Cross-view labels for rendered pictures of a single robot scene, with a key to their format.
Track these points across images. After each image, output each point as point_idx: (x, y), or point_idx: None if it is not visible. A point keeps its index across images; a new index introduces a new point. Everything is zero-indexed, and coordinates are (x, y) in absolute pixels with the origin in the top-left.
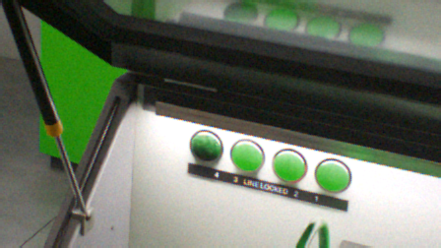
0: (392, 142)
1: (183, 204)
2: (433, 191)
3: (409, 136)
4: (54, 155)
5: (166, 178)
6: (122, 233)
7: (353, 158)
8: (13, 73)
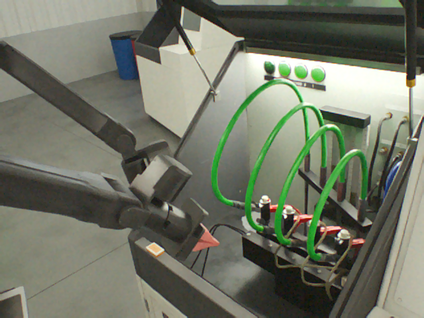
0: (340, 53)
1: (264, 94)
2: (360, 76)
3: (350, 51)
4: None
5: (257, 83)
6: None
7: (321, 62)
8: None
